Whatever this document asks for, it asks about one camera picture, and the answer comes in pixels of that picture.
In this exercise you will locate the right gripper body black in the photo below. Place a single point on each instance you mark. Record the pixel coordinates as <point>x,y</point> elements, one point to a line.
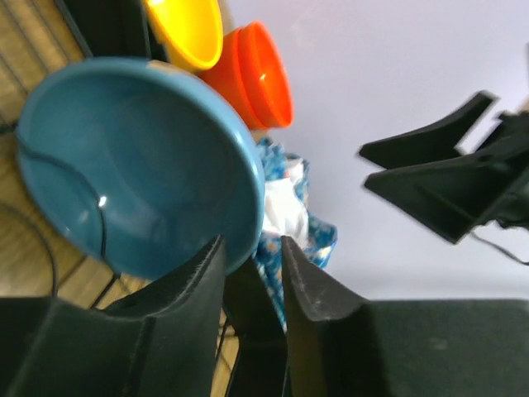
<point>506,178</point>

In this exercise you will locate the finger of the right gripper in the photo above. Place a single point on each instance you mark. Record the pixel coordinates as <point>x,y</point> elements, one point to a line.
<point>432,142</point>
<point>446,196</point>

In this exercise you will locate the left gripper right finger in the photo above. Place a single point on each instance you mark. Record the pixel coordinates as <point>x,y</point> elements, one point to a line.
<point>342,344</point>

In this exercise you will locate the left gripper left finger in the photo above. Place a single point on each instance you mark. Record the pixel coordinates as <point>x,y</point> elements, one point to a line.
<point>158,341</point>

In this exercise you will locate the blue ceramic bowl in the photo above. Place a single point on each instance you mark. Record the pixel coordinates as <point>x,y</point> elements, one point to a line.
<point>139,164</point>

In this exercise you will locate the black wire dish rack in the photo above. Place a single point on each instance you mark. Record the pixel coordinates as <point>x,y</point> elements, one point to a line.
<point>149,170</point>

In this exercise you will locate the blue floral cloth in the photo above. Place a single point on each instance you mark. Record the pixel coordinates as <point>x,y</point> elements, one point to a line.
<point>286,214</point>

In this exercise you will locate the red orange bowl stack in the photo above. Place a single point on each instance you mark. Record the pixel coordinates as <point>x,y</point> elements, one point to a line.
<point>251,77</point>

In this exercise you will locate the yellow orange bowl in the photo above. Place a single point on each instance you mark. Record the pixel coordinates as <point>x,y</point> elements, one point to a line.
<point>190,31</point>

